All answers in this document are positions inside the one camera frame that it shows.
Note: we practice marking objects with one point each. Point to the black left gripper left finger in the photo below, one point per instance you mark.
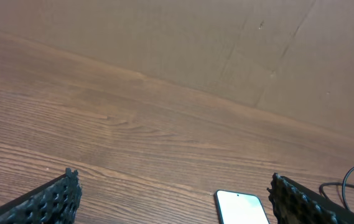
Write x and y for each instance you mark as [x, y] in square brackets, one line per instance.
[56, 201]

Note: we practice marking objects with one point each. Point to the brown cardboard backboard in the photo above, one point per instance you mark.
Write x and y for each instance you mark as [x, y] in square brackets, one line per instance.
[290, 57]

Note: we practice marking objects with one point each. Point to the blue Galaxy smartphone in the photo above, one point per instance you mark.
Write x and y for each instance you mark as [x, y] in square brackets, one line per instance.
[239, 208]

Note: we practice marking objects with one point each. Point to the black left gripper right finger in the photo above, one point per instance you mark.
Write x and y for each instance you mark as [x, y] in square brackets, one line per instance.
[294, 203]

